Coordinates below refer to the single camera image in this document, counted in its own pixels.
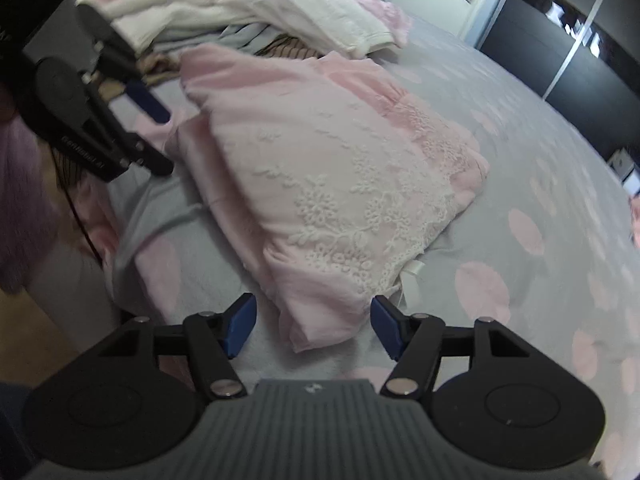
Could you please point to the person's purple top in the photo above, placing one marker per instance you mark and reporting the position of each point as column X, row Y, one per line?
column 25, row 200

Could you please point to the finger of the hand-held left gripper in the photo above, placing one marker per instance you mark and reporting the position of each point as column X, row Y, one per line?
column 150, row 160
column 147, row 102

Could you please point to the light pink lace dress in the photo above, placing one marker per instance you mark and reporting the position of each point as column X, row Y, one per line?
column 310, row 160

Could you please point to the white nightstand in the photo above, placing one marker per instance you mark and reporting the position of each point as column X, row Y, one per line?
column 625, row 165

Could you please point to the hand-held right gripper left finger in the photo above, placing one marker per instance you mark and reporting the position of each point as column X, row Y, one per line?
column 240, row 325

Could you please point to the grey polka dot bed sheet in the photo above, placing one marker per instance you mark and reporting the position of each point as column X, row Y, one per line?
column 500, row 135

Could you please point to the striped beige cloth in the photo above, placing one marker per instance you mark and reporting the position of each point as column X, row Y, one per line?
column 290, row 49

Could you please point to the black sliding door wardrobe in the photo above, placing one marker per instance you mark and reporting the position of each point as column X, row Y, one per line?
column 575, row 85

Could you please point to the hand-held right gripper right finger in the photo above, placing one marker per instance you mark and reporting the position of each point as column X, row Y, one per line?
column 387, row 327

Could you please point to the light grey garment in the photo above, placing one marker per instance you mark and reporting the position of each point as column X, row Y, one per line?
column 240, row 35

